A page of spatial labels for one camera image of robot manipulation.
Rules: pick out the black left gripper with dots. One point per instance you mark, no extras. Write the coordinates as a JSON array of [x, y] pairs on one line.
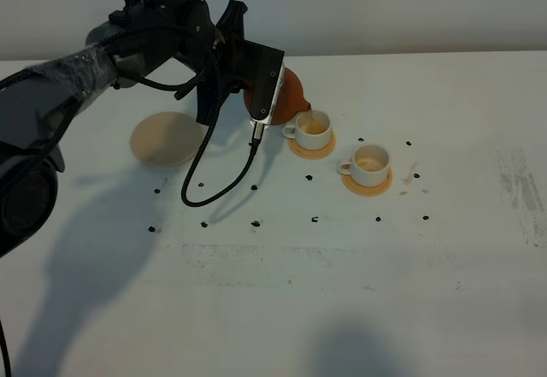
[[238, 60]]

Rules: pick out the brown clay teapot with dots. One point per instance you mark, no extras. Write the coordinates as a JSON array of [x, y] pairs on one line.
[[291, 100]]

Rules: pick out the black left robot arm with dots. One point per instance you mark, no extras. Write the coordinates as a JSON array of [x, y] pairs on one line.
[[168, 45]]

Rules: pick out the beige round teapot coaster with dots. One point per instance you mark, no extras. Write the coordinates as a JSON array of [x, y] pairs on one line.
[[166, 140]]

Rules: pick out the white teacup rear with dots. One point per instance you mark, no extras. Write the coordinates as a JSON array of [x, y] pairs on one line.
[[311, 130]]

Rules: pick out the white teacup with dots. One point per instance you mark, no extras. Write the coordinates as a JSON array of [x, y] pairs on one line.
[[311, 130], [368, 165]]

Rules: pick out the orange coaster rear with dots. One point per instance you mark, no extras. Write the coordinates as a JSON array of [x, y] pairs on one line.
[[312, 154]]

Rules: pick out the orange coaster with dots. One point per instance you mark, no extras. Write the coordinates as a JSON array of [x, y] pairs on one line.
[[312, 154], [367, 191]]

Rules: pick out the white teacup front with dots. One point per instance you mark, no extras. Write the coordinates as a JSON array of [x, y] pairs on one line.
[[368, 165]]

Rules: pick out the orange coaster front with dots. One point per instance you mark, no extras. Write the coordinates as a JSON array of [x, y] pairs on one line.
[[367, 191]]

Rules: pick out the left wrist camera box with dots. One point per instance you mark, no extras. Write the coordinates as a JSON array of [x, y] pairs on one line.
[[263, 77]]

